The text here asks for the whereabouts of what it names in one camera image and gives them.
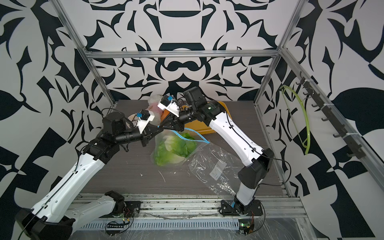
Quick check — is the clear zipper bag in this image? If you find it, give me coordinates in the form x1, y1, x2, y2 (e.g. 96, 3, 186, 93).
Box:
188, 143, 244, 196
151, 128, 210, 167

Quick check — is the chinese cabbage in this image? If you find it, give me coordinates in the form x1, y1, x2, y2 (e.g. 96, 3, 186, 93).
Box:
170, 132, 197, 157
154, 136, 186, 167

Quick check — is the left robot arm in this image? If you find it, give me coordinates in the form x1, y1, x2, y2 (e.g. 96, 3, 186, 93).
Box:
16, 110, 162, 240

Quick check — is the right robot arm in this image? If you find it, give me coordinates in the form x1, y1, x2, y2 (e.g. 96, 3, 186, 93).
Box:
158, 87, 274, 209

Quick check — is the yellow plastic tray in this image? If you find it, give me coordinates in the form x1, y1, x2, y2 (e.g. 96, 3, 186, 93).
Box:
188, 101, 231, 135

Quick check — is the small pink alarm clock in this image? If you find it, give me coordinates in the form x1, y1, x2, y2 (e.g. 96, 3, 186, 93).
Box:
127, 114, 139, 122

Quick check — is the orange plush toy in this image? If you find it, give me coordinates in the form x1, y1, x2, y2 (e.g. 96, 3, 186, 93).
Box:
161, 109, 170, 122

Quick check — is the white teddy bear pink shirt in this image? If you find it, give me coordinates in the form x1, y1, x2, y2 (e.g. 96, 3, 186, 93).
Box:
147, 95, 164, 121

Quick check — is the left small circuit board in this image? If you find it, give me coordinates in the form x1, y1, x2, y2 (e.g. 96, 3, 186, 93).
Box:
104, 221, 131, 236

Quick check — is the small circuit board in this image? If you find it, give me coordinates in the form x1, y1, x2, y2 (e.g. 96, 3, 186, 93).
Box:
239, 220, 255, 235
104, 221, 131, 236

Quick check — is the right small circuit board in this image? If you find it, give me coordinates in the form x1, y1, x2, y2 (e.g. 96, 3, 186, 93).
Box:
239, 220, 255, 235

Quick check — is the black hook rack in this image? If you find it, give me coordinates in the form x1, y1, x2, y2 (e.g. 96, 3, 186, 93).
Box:
297, 71, 367, 159

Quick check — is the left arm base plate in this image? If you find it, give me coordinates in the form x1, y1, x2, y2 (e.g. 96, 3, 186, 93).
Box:
101, 201, 142, 219

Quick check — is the green hoop on wall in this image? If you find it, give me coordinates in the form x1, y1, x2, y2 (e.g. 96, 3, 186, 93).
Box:
279, 85, 311, 155

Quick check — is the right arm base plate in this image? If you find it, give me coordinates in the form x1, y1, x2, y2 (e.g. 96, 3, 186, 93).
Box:
219, 199, 264, 217

